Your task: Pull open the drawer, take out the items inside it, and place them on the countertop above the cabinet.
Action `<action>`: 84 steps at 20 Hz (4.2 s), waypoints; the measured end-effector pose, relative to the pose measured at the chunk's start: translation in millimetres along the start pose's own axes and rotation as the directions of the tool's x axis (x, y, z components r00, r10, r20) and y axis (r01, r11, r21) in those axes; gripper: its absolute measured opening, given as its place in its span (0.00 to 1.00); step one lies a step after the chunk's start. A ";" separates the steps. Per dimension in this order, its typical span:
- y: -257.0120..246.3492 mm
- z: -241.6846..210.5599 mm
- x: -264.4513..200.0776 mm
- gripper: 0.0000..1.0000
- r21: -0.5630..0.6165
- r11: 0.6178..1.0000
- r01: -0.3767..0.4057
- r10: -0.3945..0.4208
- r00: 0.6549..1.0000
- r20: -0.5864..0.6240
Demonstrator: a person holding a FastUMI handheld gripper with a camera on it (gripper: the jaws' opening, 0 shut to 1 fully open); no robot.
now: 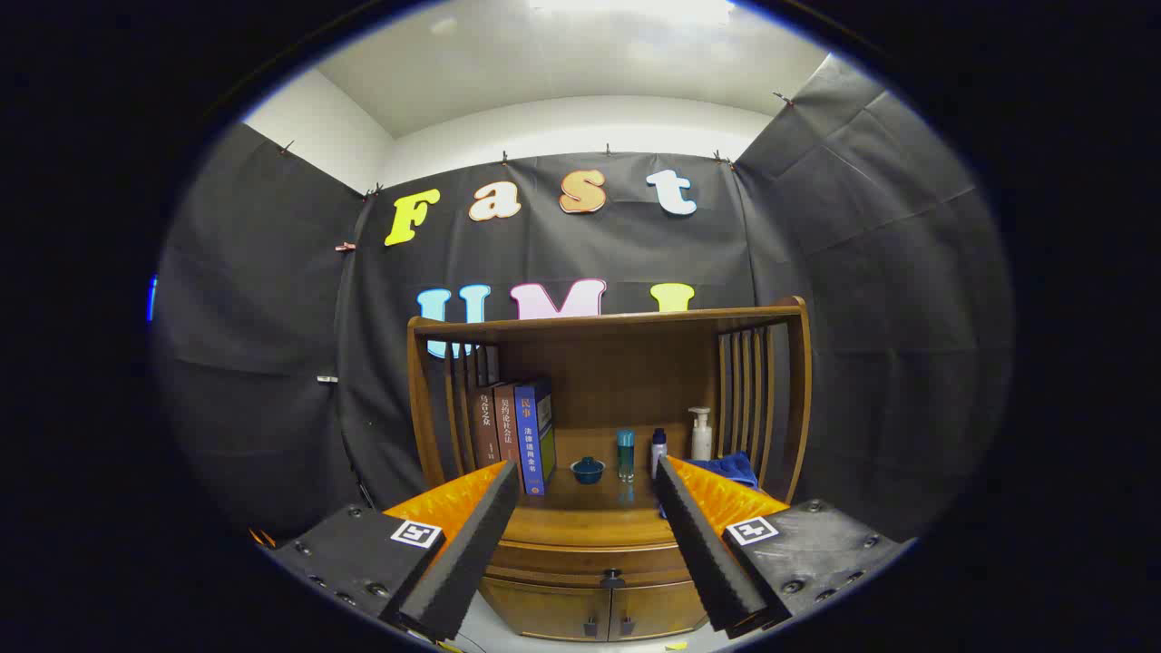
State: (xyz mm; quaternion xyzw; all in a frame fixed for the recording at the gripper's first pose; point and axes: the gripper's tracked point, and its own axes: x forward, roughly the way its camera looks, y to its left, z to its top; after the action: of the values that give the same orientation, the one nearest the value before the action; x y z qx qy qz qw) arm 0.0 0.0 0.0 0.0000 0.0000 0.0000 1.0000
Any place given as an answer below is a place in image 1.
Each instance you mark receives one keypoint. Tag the dark brown book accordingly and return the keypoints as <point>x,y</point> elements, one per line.
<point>485,426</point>

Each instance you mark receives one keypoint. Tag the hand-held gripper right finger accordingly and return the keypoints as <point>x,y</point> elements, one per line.
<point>707,553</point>

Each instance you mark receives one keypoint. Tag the white bottle with blue cap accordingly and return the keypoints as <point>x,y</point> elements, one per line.
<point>658,451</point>

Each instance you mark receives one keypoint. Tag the black drawer knob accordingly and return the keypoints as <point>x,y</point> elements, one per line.
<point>612,578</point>

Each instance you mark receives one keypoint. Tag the reddish brown book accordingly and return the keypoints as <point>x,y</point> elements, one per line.
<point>510,426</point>

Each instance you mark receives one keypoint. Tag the wooden countertop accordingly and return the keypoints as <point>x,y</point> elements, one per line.
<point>590,521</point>

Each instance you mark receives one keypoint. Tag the white pump bottle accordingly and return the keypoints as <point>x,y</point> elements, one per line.
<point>701,440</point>

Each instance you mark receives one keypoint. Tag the blue folded towel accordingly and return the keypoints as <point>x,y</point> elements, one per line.
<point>726,470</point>

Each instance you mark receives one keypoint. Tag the blue book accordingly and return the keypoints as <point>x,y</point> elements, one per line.
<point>533,444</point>

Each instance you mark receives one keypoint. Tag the wooden drawer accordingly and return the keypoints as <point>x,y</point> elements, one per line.
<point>562,562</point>

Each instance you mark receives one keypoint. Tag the blue lidded teacup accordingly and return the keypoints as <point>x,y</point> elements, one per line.
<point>588,470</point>

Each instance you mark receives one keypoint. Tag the teal glass bottle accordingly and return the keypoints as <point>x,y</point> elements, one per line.
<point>626,453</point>

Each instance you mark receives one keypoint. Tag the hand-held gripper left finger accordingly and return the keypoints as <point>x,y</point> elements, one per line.
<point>467,553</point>

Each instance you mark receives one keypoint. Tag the wooden cabinet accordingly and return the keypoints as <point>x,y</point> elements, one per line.
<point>635,363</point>

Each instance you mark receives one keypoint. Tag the wooden cabinet door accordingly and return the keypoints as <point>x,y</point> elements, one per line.
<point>553,612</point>
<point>658,609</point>

